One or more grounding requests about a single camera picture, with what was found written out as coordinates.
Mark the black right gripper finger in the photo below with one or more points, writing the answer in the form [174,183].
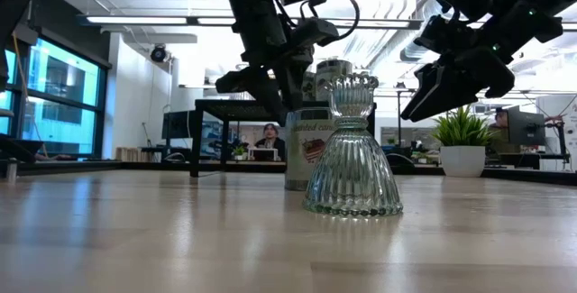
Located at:
[455,90]
[424,85]

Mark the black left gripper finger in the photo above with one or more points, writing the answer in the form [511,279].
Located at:
[278,103]
[297,81]

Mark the green-tinted glass candlestick holder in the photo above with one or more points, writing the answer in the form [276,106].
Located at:
[351,171]

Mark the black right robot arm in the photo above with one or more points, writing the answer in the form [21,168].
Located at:
[532,4]

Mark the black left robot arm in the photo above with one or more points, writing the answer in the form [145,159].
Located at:
[252,13]

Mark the person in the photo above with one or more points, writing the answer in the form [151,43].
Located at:
[500,135]
[270,142]

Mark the small green background plant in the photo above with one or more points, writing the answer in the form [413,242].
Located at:
[239,151]

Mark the black computer monitor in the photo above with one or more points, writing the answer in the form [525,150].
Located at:
[178,124]
[525,126]

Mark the green plant in white pot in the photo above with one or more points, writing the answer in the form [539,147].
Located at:
[462,160]

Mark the black bar with light strips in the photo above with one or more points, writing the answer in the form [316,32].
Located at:
[135,20]

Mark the black background metal frame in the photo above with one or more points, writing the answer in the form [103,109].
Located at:
[532,91]

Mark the black dome camera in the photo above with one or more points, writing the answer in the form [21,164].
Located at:
[158,54]

